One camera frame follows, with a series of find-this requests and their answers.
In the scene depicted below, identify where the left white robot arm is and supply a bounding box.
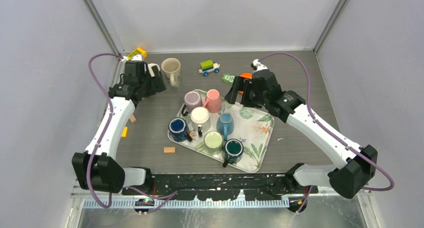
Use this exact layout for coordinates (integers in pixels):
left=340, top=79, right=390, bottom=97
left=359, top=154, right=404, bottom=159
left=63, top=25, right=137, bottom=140
left=71, top=61, right=166, bottom=195

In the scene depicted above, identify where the toy brick car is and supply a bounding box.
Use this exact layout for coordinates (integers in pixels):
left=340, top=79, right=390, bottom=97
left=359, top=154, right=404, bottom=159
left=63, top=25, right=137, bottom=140
left=198, top=60, right=220, bottom=77

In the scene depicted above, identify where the lilac mug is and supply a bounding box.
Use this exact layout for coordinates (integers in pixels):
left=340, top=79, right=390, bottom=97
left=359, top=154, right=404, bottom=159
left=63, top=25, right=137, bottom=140
left=181, top=91, right=203, bottom=116

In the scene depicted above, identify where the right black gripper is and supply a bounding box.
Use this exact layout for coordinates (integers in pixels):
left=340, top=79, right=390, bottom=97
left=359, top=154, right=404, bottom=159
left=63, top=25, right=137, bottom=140
left=225, top=76, right=268, bottom=109

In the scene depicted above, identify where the orange arch brick assembly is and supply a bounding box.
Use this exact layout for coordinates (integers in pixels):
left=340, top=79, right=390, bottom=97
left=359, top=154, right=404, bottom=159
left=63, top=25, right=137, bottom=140
left=238, top=73, right=253, bottom=95

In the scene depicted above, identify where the light green mug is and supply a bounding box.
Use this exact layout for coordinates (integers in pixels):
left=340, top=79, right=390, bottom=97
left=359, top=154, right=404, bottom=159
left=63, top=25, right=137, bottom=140
left=197, top=131, right=224, bottom=155

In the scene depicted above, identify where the white mug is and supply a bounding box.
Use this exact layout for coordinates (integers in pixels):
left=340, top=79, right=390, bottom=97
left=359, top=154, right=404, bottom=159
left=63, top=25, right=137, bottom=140
left=190, top=107, right=211, bottom=134

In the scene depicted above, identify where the teal mug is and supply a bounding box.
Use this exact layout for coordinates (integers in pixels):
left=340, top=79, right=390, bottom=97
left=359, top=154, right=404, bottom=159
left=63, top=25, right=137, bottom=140
left=221, top=139, right=244, bottom=167

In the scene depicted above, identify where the wooden block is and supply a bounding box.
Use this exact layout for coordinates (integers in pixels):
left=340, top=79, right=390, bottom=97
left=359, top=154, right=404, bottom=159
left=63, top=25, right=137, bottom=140
left=129, top=114, right=137, bottom=123
left=163, top=147, right=176, bottom=154

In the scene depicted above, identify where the green owl brick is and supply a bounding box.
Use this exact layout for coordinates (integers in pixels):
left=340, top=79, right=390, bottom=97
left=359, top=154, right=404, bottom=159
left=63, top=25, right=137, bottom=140
left=221, top=73, right=235, bottom=85

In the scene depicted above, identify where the black mug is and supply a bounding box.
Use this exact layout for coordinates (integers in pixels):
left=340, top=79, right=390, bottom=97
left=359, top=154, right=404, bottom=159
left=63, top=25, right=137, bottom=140
left=147, top=63, right=163, bottom=80

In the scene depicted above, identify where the light blue mug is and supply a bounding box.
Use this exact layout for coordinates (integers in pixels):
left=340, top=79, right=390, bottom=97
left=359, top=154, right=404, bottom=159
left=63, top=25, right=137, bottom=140
left=216, top=113, right=235, bottom=142

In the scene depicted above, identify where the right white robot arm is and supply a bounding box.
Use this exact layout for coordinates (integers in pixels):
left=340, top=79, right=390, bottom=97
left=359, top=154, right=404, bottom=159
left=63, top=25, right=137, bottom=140
left=224, top=70, right=378, bottom=198

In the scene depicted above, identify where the pink mug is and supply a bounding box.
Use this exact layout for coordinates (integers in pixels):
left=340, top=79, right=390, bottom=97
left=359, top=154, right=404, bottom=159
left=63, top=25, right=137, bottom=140
left=202, top=89, right=222, bottom=113

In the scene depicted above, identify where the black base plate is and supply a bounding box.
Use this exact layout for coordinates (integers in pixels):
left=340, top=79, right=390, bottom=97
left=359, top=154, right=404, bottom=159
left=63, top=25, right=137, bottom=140
left=137, top=173, right=318, bottom=201

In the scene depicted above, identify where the sea pattern beige mug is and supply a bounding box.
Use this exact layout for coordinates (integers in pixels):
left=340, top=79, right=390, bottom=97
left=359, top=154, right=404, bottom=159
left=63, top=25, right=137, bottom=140
left=161, top=58, right=182, bottom=88

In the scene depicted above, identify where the small yellow brick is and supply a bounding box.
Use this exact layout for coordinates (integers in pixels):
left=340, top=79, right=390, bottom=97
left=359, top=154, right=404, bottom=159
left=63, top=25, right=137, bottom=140
left=121, top=127, right=128, bottom=138

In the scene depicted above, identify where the dark blue mug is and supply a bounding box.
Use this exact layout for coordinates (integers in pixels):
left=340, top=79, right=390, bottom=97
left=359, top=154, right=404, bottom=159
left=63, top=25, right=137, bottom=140
left=168, top=118, right=193, bottom=142

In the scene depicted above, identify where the yellow toy block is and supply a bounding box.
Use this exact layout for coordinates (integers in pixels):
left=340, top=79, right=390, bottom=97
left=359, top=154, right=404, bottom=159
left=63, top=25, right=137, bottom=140
left=128, top=47, right=147, bottom=60

